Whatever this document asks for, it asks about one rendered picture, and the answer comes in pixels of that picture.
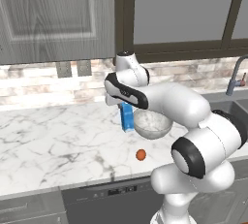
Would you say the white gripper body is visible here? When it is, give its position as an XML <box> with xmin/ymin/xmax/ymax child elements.
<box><xmin>105</xmin><ymin>92</ymin><xmax>123</xmax><ymax>107</ymax></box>

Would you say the blue milk carton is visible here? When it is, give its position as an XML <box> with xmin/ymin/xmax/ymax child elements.
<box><xmin>119</xmin><ymin>102</ymin><xmax>136</xmax><ymax>133</ymax></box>

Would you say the grey marbled bowl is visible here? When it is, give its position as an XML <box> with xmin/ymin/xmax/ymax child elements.
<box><xmin>133</xmin><ymin>109</ymin><xmax>174</xmax><ymax>141</ymax></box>

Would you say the grey sink basin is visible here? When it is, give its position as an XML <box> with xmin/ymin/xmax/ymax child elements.
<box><xmin>206</xmin><ymin>98</ymin><xmax>248</xmax><ymax>149</ymax></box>

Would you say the grey sink tap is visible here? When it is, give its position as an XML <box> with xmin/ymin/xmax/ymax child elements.
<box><xmin>225</xmin><ymin>54</ymin><xmax>248</xmax><ymax>97</ymax></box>

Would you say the grey dishwasher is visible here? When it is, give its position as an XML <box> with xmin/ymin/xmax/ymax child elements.
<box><xmin>60</xmin><ymin>176</ymin><xmax>169</xmax><ymax>224</ymax></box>

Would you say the dark-framed window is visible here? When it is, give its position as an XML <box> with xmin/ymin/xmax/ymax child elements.
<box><xmin>113</xmin><ymin>0</ymin><xmax>248</xmax><ymax>64</ymax></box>

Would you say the grey drawer front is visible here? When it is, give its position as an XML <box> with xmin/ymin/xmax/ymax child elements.
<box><xmin>0</xmin><ymin>189</ymin><xmax>67</xmax><ymax>224</ymax></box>

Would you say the grey base cupboard door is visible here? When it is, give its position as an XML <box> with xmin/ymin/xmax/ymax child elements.
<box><xmin>190</xmin><ymin>159</ymin><xmax>248</xmax><ymax>224</ymax></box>

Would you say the grey wall socket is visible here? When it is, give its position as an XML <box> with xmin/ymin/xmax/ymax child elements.
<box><xmin>76</xmin><ymin>59</ymin><xmax>93</xmax><ymax>78</ymax></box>
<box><xmin>55</xmin><ymin>60</ymin><xmax>73</xmax><ymax>79</ymax></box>

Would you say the grey wall cupboard door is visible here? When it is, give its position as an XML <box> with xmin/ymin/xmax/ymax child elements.
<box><xmin>0</xmin><ymin>0</ymin><xmax>116</xmax><ymax>65</ymax></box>

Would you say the grey drawer handle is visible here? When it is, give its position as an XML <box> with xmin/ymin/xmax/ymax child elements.
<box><xmin>0</xmin><ymin>203</ymin><xmax>28</xmax><ymax>213</ymax></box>

